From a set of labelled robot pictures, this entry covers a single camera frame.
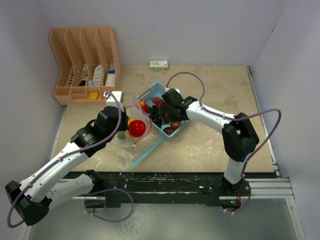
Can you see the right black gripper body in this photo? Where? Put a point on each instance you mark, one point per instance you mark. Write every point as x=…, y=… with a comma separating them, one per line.
x=173, y=117

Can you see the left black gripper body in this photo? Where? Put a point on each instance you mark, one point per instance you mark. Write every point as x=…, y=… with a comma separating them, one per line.
x=123, y=125

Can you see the mango toy fruit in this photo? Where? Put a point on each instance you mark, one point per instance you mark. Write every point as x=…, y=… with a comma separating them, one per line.
x=121, y=135

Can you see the clear zip top bag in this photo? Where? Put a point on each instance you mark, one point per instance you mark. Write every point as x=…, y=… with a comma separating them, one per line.
x=134, y=111

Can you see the red apple toy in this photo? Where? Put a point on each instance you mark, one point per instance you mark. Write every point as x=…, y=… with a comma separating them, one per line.
x=137, y=128

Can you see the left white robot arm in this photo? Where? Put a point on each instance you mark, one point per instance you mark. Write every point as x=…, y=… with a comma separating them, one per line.
x=35, y=196

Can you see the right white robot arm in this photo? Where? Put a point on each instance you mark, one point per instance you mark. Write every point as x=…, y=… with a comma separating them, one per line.
x=239, y=136

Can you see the red grapes toy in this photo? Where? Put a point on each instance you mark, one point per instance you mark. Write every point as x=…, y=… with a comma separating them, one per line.
x=157, y=100

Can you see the black grapes toy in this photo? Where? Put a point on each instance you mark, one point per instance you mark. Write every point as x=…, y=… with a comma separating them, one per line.
x=155, y=116

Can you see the brown onion toy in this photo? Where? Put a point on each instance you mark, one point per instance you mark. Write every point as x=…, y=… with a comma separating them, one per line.
x=175, y=125

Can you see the yellow sponge block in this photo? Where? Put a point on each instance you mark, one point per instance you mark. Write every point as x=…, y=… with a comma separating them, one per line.
x=94, y=96

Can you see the teal plastic strip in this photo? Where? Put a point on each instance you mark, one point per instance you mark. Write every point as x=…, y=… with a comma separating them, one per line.
x=132, y=165

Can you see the small green white box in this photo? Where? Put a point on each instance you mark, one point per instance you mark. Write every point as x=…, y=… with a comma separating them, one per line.
x=158, y=65

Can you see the white blue tube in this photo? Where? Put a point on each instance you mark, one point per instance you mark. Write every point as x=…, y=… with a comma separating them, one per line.
x=111, y=76

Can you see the white patterned pouch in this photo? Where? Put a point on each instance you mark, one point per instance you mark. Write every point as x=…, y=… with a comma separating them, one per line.
x=97, y=77

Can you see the black white card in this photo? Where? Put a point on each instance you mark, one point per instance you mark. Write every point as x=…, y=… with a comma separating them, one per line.
x=84, y=76

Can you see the orange desk organizer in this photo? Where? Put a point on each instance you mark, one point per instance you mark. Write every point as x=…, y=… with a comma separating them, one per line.
x=89, y=64

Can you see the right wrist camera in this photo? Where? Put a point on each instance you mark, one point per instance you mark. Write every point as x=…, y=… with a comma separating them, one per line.
x=167, y=89

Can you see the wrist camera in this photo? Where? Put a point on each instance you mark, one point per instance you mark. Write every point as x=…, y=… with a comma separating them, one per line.
x=114, y=99
x=167, y=89

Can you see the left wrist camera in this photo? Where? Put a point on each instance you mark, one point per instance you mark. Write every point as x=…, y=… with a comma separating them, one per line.
x=114, y=99

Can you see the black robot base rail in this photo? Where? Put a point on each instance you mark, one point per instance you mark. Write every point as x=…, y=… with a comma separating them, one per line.
x=205, y=188

